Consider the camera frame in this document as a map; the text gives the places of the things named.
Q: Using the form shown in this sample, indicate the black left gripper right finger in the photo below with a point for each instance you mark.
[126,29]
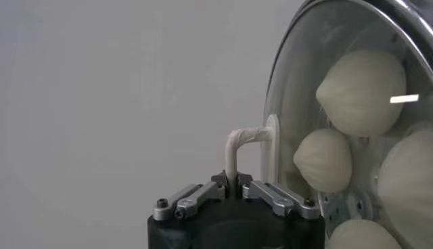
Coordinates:
[274,199]

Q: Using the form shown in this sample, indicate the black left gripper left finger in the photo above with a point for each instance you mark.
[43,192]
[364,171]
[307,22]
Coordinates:
[196,199]

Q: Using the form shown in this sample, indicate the white steamed baozi bun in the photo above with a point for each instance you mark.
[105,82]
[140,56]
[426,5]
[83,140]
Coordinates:
[406,182]
[362,237]
[362,91]
[323,160]

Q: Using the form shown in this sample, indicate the round glass pot lid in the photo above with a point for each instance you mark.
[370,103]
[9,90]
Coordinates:
[297,84]

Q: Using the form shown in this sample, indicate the stainless steel steamer basket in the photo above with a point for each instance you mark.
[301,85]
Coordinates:
[340,211]

